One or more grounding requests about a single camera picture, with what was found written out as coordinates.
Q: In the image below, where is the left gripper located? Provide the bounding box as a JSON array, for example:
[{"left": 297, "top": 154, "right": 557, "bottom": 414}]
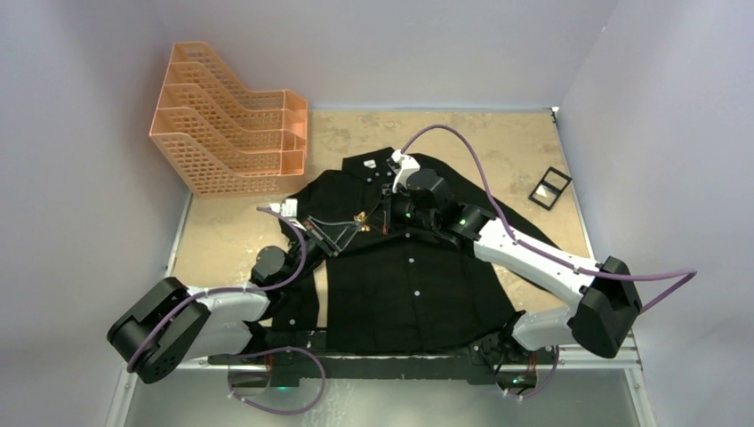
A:
[{"left": 281, "top": 215, "right": 363, "bottom": 288}]

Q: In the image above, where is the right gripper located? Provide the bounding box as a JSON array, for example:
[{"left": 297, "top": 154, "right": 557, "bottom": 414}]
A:
[{"left": 367, "top": 182, "right": 439, "bottom": 235}]

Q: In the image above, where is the gold leaf brooch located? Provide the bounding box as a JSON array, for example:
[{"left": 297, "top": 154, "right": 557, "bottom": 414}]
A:
[{"left": 354, "top": 212, "right": 371, "bottom": 232}]

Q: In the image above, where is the black button-up shirt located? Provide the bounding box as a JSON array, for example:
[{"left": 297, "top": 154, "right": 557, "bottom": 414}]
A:
[{"left": 259, "top": 147, "right": 566, "bottom": 355}]

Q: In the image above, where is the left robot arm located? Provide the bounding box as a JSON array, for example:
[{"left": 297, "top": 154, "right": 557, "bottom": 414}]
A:
[{"left": 107, "top": 213, "right": 364, "bottom": 383}]

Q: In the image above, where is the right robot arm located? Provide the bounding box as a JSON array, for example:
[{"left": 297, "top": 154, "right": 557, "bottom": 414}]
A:
[{"left": 366, "top": 163, "right": 643, "bottom": 362}]

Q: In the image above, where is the orange plastic file organizer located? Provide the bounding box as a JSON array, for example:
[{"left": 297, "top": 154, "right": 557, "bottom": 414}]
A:
[{"left": 149, "top": 42, "right": 309, "bottom": 198}]

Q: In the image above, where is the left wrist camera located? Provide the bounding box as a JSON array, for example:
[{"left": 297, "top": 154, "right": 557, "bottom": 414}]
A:
[{"left": 269, "top": 197, "right": 299, "bottom": 219}]

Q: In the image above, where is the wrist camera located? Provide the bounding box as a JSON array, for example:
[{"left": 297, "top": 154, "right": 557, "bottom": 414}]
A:
[
  {"left": 269, "top": 197, "right": 299, "bottom": 219},
  {"left": 389, "top": 149, "right": 421, "bottom": 193}
]

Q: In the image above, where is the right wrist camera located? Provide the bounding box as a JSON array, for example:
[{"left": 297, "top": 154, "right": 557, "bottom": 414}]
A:
[{"left": 389, "top": 149, "right": 421, "bottom": 193}]

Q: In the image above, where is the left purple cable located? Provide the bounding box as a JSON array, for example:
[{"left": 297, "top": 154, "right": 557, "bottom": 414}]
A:
[{"left": 125, "top": 205, "right": 326, "bottom": 415}]

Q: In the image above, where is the purple cable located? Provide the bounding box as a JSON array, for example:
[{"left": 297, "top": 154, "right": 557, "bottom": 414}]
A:
[
  {"left": 125, "top": 205, "right": 326, "bottom": 415},
  {"left": 400, "top": 124, "right": 699, "bottom": 402}
]

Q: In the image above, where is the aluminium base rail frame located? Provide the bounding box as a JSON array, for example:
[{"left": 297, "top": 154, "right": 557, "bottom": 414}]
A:
[{"left": 107, "top": 331, "right": 655, "bottom": 426}]

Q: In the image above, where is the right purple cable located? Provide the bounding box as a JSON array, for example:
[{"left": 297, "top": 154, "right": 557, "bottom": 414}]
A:
[{"left": 400, "top": 124, "right": 699, "bottom": 402}]

